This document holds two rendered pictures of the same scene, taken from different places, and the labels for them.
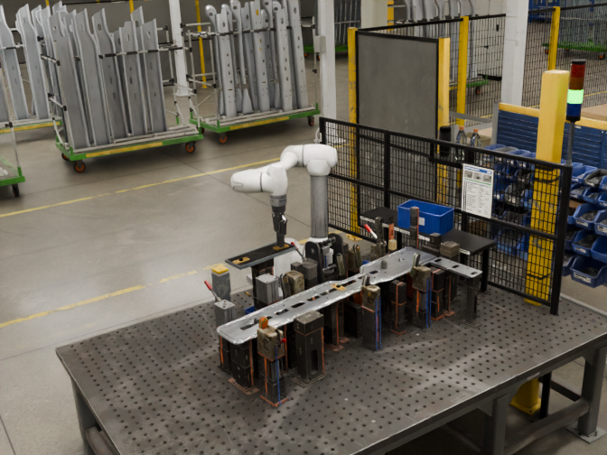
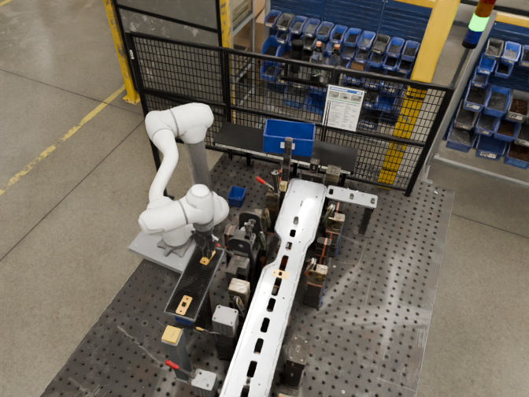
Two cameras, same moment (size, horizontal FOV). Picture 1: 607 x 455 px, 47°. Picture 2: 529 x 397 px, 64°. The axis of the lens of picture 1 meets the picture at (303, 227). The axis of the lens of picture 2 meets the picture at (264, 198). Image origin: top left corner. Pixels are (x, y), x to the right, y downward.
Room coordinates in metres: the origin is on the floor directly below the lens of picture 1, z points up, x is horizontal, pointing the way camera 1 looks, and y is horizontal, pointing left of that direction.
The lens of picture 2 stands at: (2.40, 0.55, 2.80)
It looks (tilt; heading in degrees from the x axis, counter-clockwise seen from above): 48 degrees down; 324
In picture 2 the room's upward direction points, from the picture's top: 2 degrees clockwise
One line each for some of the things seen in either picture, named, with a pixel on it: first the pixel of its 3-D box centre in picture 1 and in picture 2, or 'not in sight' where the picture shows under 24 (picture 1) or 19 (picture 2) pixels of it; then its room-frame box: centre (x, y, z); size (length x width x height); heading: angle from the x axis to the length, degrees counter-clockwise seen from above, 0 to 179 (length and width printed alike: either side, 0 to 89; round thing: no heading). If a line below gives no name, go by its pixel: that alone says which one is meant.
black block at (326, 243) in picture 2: (398, 308); (320, 256); (3.28, -0.48, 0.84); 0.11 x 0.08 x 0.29; 40
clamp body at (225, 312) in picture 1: (227, 337); (207, 393); (2.98, 0.39, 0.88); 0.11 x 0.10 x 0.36; 40
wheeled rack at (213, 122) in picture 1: (252, 76); not in sight; (11.27, 0.71, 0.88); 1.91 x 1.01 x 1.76; 124
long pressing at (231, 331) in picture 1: (336, 290); (280, 278); (3.22, -0.16, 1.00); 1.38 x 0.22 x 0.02; 130
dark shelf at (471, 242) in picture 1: (423, 228); (285, 146); (3.96, -0.73, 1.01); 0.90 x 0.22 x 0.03; 40
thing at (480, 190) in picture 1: (478, 190); (342, 108); (3.81, -1.01, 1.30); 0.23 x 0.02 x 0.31; 40
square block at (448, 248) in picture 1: (448, 273); (329, 190); (3.61, -0.82, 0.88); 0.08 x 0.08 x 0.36; 40
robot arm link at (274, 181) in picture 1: (275, 179); (197, 204); (3.42, 0.14, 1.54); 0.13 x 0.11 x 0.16; 83
